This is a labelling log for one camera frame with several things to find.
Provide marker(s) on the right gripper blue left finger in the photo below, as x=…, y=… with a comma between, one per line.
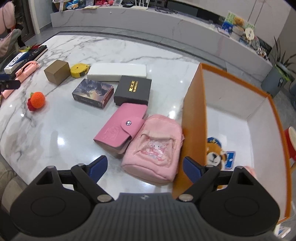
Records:
x=97, y=168

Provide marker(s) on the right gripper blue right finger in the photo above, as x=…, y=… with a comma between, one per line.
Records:
x=193, y=170

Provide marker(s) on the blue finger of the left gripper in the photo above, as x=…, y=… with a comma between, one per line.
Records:
x=9, y=85

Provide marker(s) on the pink small backpack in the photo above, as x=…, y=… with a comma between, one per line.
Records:
x=153, y=154

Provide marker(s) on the illustrated book box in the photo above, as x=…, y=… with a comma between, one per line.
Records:
x=93, y=93

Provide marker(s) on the yellow tape measure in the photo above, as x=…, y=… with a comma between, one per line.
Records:
x=79, y=70

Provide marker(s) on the long white box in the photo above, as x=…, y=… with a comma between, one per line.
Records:
x=112, y=72

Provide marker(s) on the blue white slim box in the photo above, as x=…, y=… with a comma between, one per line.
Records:
x=15, y=62

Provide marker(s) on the pink handheld fan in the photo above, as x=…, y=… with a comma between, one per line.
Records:
x=22, y=74

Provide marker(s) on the red panda plush toy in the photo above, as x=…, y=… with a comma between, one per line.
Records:
x=215, y=155

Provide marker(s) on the orange crochet fruit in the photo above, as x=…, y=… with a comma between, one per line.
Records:
x=36, y=101

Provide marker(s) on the pink snap wallet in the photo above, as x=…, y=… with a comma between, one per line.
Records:
x=121, y=128

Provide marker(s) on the blue card tag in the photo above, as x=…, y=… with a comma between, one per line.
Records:
x=230, y=157

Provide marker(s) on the black remote keyboard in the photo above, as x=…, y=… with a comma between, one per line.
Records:
x=34, y=54

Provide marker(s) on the brown cardboard cube box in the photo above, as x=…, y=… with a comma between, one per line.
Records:
x=57, y=72

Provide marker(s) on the pink striped item in box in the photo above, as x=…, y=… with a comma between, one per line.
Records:
x=251, y=171

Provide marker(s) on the orange white storage box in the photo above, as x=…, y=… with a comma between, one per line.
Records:
x=214, y=103

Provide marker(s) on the black gift box gold text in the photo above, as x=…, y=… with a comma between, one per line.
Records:
x=132, y=89

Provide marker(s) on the red mug white interior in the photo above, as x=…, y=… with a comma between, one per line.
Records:
x=290, y=136

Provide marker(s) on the grey trash bin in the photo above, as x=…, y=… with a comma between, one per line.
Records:
x=274, y=81

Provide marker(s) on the green potted plant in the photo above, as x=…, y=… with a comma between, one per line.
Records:
x=282, y=63

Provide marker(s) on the round white fan sign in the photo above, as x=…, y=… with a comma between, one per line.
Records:
x=249, y=32

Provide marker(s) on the small bear plush on shelf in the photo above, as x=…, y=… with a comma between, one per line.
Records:
x=238, y=21

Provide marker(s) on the white router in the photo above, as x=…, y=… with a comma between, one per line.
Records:
x=138, y=4

